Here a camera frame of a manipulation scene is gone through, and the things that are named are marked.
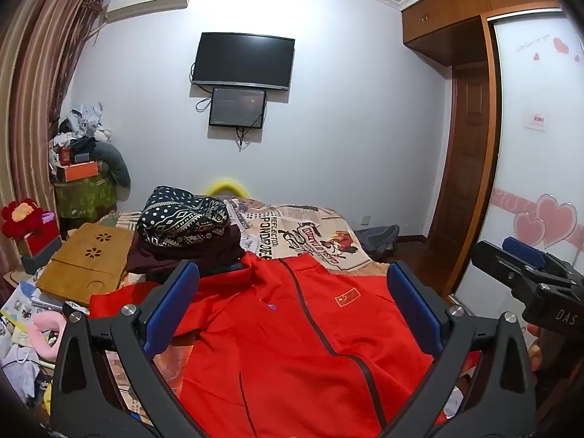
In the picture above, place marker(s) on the maroon folded garment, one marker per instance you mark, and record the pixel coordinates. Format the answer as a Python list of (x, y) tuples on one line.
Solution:
[(182, 260)]

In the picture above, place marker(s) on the red gift box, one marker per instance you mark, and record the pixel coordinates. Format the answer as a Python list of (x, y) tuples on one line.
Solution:
[(43, 232)]

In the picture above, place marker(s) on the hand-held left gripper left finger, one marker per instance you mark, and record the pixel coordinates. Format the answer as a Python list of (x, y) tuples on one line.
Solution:
[(171, 311)]

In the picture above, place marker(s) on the orange box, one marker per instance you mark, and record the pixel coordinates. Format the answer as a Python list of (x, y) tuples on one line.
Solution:
[(82, 171)]

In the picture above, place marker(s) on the navy patterned folded garment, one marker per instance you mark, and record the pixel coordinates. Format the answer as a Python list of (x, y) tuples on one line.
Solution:
[(182, 216)]

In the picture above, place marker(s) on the red plush toy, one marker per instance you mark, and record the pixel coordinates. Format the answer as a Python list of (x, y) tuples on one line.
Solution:
[(18, 214)]

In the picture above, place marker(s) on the pile of clutter on cabinet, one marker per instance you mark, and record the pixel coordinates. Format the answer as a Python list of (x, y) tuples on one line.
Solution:
[(80, 127)]

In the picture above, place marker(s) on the wooden wardrobe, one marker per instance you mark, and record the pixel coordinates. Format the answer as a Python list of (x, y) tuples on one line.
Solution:
[(449, 4)]

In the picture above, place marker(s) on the small wall monitor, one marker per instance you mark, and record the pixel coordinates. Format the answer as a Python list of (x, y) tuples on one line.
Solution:
[(237, 107)]

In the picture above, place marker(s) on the wall television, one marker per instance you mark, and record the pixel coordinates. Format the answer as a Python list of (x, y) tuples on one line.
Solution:
[(244, 60)]

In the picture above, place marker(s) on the printed bed sheet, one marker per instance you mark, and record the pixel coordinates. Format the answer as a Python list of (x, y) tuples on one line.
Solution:
[(310, 232)]

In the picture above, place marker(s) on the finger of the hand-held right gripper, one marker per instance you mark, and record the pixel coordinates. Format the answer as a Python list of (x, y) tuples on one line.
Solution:
[(495, 262), (524, 250)]

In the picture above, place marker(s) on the wooden lap desk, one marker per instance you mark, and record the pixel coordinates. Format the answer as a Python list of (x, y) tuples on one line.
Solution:
[(77, 264)]

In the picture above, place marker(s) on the brown wooden door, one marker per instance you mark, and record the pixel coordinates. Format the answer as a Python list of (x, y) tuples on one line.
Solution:
[(461, 155)]

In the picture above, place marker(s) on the person's right hand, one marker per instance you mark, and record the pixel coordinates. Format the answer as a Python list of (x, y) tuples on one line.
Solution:
[(534, 351)]

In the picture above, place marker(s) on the pink plush item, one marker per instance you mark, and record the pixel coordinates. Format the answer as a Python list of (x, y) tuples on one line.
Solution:
[(45, 326)]

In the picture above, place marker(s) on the red zip jacket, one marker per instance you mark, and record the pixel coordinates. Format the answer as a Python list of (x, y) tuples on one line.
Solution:
[(273, 351)]

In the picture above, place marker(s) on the yellow foam tube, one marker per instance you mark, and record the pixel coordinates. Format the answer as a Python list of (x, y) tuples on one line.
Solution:
[(226, 187)]

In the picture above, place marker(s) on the pile of papers and bags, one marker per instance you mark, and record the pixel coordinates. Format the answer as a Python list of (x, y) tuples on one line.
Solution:
[(20, 356)]

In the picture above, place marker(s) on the striped curtain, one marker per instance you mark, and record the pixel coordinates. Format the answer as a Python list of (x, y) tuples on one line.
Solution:
[(32, 100)]

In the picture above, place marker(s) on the dark clothes on floor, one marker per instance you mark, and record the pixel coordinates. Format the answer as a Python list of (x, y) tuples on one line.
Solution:
[(376, 239)]

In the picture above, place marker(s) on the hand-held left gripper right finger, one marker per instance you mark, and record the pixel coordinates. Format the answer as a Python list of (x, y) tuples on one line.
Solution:
[(413, 311)]

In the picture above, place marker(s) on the white heart-print sliding door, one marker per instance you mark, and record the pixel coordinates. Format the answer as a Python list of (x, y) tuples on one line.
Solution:
[(534, 155)]

